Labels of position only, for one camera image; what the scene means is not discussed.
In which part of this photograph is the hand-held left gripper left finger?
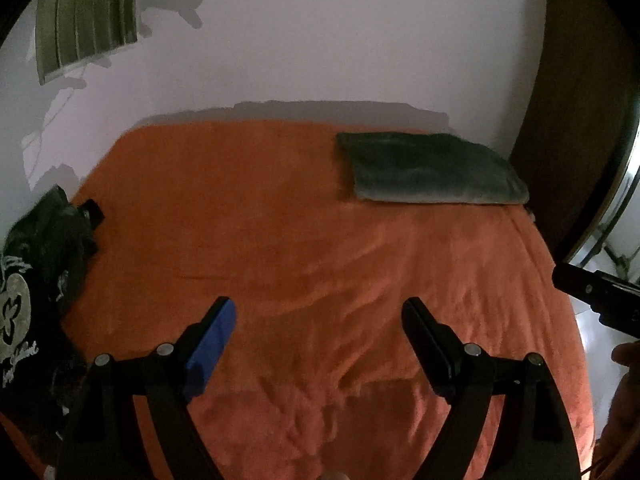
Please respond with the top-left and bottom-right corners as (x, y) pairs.
(56, 296), (237, 480)

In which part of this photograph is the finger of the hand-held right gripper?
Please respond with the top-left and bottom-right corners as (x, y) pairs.
(552, 262), (601, 307)

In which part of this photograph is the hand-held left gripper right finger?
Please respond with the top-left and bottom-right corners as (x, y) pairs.
(401, 296), (581, 480)

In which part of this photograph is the green fleece robe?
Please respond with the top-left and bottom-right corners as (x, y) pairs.
(335, 131), (531, 207)

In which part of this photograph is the person's right hand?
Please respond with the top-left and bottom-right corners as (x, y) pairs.
(595, 339), (640, 462)

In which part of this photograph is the framed mirror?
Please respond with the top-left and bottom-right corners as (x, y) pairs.
(570, 125), (640, 286)

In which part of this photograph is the orange bed blanket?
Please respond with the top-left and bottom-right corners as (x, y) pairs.
(0, 120), (597, 480)

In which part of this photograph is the dark crumpled garment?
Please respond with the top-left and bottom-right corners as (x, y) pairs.
(5, 185), (106, 311)

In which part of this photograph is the brown wooden wardrobe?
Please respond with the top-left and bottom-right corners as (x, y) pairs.
(507, 0), (640, 261)

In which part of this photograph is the barred window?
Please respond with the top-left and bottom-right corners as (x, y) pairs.
(35, 0), (141, 86)

